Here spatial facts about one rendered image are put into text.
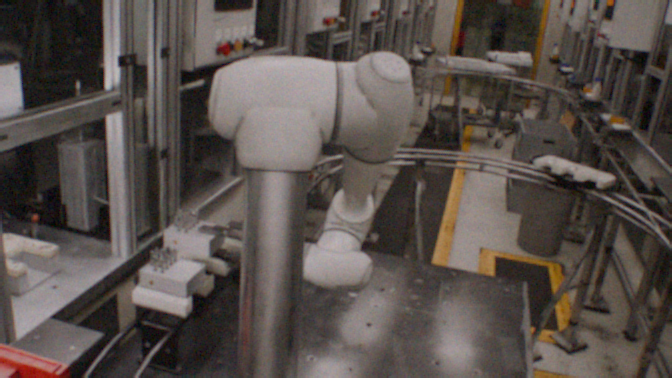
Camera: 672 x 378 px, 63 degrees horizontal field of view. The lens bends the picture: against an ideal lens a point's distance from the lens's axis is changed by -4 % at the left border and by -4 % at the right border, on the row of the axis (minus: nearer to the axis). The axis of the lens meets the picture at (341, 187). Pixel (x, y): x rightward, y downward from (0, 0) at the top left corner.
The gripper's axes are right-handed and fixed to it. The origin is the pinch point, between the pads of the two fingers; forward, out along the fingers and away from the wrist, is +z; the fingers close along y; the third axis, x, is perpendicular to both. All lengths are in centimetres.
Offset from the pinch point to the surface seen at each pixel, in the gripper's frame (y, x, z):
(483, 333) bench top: -28, -30, -73
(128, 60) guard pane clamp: 44.0, 7.7, 18.5
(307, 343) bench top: -28.0, -5.9, -26.3
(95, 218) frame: -1.7, -0.1, 35.2
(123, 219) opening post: 5.4, 9.8, 19.2
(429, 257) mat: -94, -211, -48
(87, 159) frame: 15.7, 1.8, 35.3
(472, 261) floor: -95, -220, -75
